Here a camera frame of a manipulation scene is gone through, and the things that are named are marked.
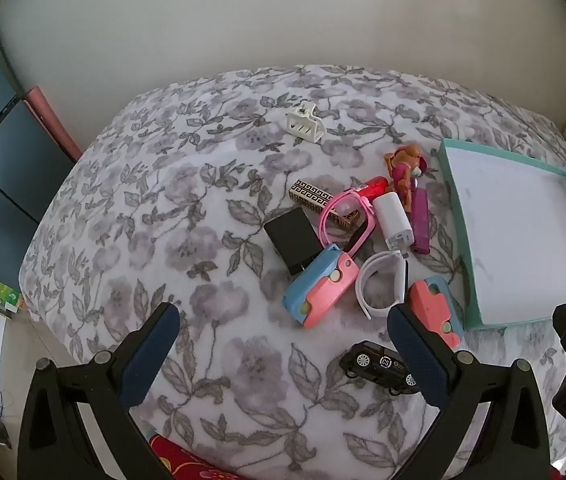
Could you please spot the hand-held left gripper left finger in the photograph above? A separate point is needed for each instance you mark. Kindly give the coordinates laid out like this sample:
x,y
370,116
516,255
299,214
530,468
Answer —
x,y
148,355

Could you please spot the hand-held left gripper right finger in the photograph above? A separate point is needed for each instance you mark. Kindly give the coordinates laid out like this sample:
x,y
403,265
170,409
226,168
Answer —
x,y
420,355

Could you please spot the black toy car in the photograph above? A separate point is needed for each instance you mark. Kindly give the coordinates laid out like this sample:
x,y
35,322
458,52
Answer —
x,y
373,360

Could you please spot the white smart watch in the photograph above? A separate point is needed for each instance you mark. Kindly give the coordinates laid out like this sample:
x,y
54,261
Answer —
x,y
361,285

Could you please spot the teal box tray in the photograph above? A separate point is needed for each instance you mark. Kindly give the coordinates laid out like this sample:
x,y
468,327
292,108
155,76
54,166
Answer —
x,y
513,235

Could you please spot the white charger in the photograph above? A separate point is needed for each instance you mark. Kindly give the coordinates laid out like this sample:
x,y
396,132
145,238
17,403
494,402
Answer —
x,y
393,220

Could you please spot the pink wristwatch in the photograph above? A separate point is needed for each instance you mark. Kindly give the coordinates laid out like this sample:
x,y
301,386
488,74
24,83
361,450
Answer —
x,y
368,215

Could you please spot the black charger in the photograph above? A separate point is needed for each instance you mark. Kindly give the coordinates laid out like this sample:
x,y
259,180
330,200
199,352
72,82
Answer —
x,y
293,237

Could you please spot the small red bottle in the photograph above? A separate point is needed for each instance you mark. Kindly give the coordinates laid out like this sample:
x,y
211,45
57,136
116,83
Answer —
x,y
374,187

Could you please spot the toy dog figure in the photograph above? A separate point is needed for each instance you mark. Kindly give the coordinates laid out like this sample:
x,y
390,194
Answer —
x,y
403,165

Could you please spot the red patterned cloth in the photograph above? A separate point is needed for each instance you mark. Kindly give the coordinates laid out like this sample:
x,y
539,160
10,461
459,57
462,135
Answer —
x,y
188,462

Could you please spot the grey floral blanket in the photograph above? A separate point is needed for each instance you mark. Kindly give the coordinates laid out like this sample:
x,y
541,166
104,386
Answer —
x,y
213,210

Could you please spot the dark grey wardrobe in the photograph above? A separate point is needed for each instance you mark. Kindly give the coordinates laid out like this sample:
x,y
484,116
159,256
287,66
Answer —
x,y
8,160

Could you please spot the pink board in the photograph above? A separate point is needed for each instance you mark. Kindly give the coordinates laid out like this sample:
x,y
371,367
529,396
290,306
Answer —
x,y
50,120

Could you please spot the white hair claw clip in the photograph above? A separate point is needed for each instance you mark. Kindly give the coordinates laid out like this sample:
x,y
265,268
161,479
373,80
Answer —
x,y
303,127

